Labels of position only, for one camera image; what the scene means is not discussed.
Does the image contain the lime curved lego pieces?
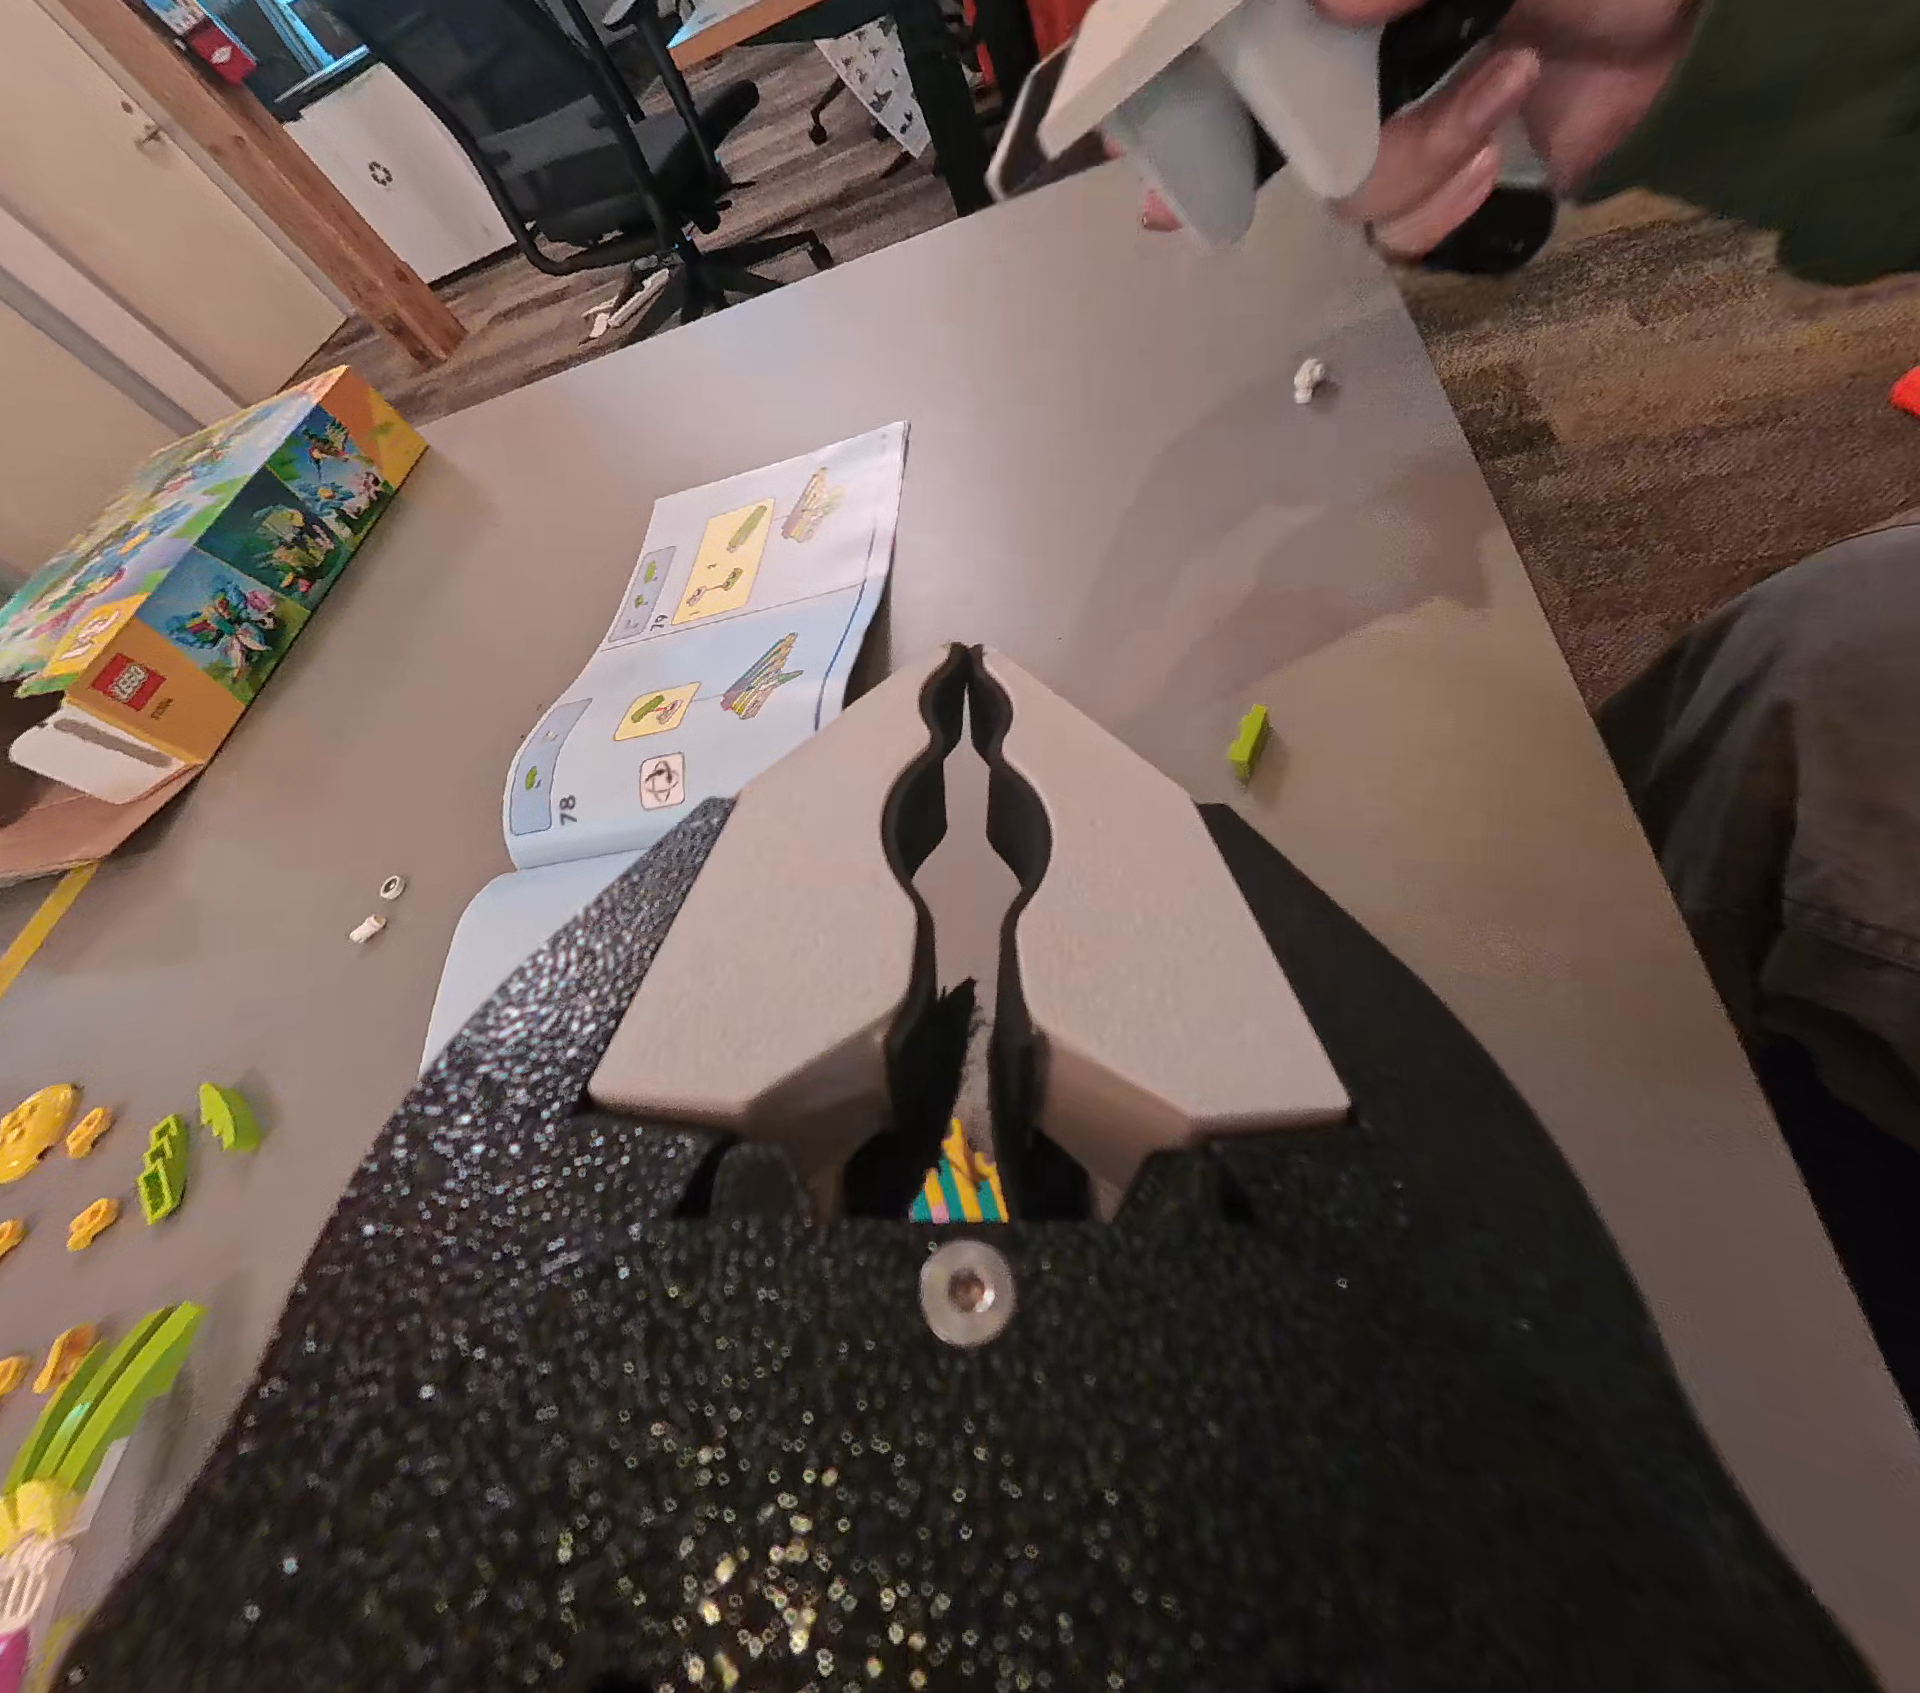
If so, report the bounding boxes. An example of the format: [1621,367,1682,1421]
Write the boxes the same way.
[0,1301,210,1519]

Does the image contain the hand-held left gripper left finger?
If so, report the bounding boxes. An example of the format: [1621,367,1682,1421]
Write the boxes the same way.
[587,643,979,1223]

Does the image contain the striped lego wing assembly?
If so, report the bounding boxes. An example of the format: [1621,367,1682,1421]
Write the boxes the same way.
[906,1113,1013,1224]

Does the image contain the lego instruction booklet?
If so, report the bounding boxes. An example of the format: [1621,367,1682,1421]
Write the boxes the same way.
[415,420,913,1073]

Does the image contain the pink yellow lego bird assembly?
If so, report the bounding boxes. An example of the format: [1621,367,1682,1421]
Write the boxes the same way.
[0,1480,95,1693]

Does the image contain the white recycling cabinet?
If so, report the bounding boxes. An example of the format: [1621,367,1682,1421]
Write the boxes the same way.
[281,54,516,287]

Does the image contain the group of yellow lego pieces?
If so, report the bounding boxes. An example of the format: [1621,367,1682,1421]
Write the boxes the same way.
[0,1081,126,1399]

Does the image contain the lime lego grille piece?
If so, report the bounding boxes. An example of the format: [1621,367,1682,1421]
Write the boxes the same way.
[135,1115,195,1224]

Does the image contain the yellow floor tape strip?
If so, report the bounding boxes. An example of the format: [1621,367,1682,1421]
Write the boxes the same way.
[0,858,101,999]

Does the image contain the wooden post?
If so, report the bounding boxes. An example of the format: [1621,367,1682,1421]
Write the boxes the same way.
[0,0,470,367]

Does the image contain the black office chair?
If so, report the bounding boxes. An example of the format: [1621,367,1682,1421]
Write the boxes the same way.
[265,0,835,324]

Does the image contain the white printed paper sheet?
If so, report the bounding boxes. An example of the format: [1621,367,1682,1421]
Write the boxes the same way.
[814,15,935,159]

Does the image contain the colourful lego box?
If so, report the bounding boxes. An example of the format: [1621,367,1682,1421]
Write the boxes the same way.
[0,363,431,888]

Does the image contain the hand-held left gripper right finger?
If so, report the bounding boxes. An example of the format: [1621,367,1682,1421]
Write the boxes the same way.
[971,643,1352,1224]

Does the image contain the person's grey trousers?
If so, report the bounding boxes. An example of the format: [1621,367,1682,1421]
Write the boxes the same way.
[1594,511,1920,1424]

